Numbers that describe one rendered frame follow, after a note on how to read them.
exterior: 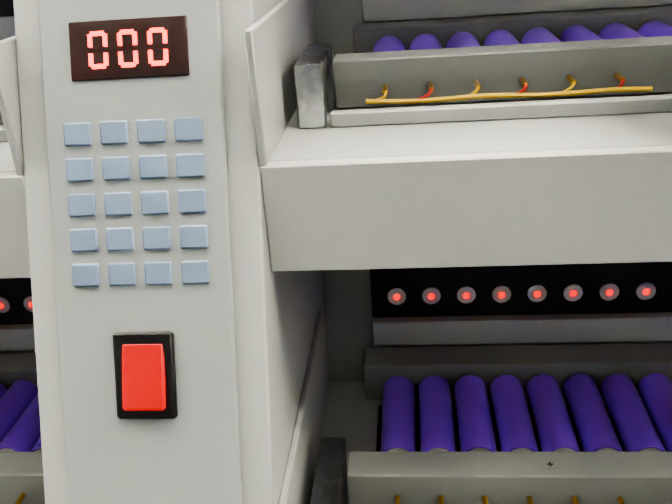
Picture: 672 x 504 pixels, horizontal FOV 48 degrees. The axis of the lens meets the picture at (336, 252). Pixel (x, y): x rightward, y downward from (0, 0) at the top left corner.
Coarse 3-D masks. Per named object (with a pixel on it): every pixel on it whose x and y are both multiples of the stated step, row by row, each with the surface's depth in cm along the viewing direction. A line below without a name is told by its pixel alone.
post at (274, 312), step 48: (240, 0) 28; (240, 48) 28; (240, 96) 28; (240, 144) 29; (48, 192) 29; (240, 192) 29; (48, 240) 30; (240, 240) 29; (48, 288) 30; (240, 288) 29; (288, 288) 34; (48, 336) 30; (240, 336) 29; (288, 336) 34; (48, 384) 30; (240, 384) 29; (288, 384) 34; (48, 432) 30; (240, 432) 29; (288, 432) 33; (48, 480) 30
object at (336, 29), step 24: (336, 0) 47; (360, 0) 47; (336, 24) 48; (336, 48) 48; (336, 288) 49; (360, 288) 49; (336, 312) 49; (360, 312) 49; (336, 336) 49; (360, 336) 49; (336, 360) 49; (360, 360) 49
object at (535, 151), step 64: (384, 0) 44; (448, 0) 44; (512, 0) 43; (576, 0) 43; (640, 0) 43; (256, 64) 27; (320, 64) 32; (384, 64) 34; (448, 64) 34; (512, 64) 34; (576, 64) 33; (640, 64) 33; (256, 128) 28; (320, 128) 33; (384, 128) 32; (448, 128) 32; (512, 128) 31; (576, 128) 30; (640, 128) 30; (320, 192) 29; (384, 192) 29; (448, 192) 28; (512, 192) 28; (576, 192) 28; (640, 192) 28; (320, 256) 30; (384, 256) 30; (448, 256) 29; (512, 256) 29; (576, 256) 29; (640, 256) 29
